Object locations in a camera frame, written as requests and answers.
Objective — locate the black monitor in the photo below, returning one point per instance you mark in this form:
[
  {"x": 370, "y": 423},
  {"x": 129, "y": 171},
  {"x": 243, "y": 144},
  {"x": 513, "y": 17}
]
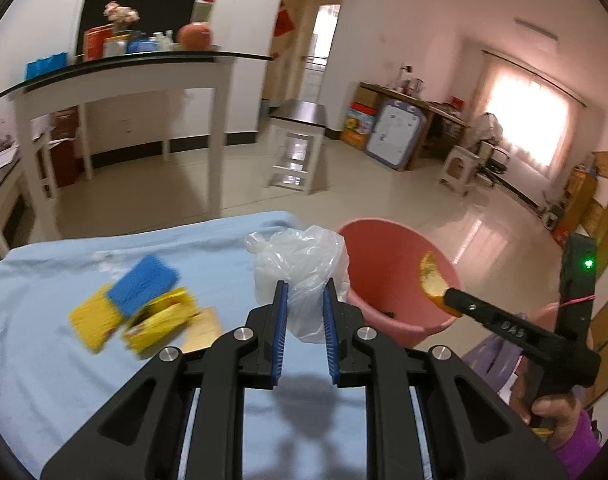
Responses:
[{"x": 153, "y": 7}]

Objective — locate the blue plastic pack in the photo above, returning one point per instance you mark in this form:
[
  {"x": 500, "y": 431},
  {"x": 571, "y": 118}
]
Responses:
[{"x": 143, "y": 46}]

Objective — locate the wooden desk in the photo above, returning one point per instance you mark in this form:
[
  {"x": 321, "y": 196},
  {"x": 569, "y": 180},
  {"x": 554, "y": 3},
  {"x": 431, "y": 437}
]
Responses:
[{"x": 444, "y": 115}]

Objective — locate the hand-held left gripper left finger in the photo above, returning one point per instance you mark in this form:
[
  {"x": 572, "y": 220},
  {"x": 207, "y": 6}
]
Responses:
[{"x": 279, "y": 330}]

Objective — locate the purple plastic bag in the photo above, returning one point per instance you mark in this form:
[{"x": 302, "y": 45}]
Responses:
[{"x": 489, "y": 357}]

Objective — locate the brown cardboard box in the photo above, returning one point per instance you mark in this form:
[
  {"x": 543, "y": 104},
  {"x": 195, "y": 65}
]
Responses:
[{"x": 366, "y": 96}]

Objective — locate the purple drawing board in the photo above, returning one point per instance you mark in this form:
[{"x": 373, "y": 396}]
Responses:
[{"x": 396, "y": 132}]

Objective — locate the flower bouquet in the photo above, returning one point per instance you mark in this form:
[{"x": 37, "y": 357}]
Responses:
[{"x": 119, "y": 14}]

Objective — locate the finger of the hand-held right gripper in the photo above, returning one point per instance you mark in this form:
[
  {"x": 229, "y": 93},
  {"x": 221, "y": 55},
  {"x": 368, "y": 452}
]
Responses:
[{"x": 471, "y": 305}]

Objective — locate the blue foam fruit net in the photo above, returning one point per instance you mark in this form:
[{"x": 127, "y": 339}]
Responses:
[{"x": 143, "y": 285}]

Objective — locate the white table with black top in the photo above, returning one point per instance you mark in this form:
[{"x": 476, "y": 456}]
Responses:
[{"x": 133, "y": 77}]

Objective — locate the orange pomegranate ornament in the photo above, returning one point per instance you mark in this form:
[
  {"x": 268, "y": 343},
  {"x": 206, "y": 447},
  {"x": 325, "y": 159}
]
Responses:
[{"x": 194, "y": 36}]

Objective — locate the white plastic bag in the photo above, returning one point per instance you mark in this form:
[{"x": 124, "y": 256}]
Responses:
[{"x": 304, "y": 270}]

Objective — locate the blue gift bag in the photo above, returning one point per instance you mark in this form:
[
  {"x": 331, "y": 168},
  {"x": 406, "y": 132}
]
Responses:
[{"x": 46, "y": 66}]

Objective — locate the yellow snack packet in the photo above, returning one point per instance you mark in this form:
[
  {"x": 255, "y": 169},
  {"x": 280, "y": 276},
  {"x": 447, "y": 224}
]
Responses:
[{"x": 158, "y": 320}]

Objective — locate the dark red bin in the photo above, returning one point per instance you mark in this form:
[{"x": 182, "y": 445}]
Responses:
[{"x": 65, "y": 150}]

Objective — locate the person's right forearm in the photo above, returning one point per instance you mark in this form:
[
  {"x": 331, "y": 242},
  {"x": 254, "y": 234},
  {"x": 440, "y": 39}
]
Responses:
[{"x": 579, "y": 445}]

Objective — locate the black office chair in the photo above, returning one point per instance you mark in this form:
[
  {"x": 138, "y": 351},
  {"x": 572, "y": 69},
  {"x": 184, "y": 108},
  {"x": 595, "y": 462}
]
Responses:
[{"x": 491, "y": 152}]

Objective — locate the small white box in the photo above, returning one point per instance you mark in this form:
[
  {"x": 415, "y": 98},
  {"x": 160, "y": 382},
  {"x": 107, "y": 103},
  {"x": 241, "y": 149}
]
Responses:
[{"x": 116, "y": 47}]

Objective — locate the red door decorations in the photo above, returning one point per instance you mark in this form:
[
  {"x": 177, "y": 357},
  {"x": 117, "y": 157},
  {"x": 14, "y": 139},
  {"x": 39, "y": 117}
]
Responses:
[{"x": 285, "y": 20}]

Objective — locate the orange peel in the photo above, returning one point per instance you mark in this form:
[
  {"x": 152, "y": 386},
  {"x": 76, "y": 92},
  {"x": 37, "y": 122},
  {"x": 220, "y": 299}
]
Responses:
[{"x": 431, "y": 280}]

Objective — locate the yellow foam fruit net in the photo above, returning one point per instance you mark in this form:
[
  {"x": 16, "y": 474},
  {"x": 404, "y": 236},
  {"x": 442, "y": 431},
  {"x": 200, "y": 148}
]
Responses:
[{"x": 93, "y": 320}]

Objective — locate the red paper box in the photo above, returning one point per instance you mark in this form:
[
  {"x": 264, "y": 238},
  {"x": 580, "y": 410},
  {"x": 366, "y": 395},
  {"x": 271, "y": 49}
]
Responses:
[{"x": 94, "y": 42}]

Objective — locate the white plastic stool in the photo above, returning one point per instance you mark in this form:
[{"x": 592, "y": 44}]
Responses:
[{"x": 459, "y": 165}]

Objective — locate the tan paper piece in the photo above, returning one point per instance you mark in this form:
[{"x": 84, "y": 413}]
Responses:
[{"x": 203, "y": 330}]

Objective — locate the pink plastic basin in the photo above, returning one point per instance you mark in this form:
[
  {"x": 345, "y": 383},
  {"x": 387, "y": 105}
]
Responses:
[{"x": 384, "y": 270}]

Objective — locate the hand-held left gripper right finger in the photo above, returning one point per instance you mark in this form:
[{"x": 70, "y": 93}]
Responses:
[{"x": 330, "y": 330}]

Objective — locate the colourful printed box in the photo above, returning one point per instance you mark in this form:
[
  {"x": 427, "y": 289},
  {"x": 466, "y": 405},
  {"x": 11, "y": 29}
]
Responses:
[{"x": 358, "y": 127}]

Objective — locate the dark top white stool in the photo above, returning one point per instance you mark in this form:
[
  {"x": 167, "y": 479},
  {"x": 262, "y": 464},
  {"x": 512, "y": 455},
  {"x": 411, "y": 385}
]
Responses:
[{"x": 301, "y": 112}]

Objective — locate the person's right hand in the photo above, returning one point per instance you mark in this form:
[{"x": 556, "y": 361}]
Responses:
[{"x": 554, "y": 412}]

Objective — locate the pink window curtain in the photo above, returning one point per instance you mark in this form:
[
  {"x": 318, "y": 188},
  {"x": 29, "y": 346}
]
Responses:
[{"x": 529, "y": 120}]

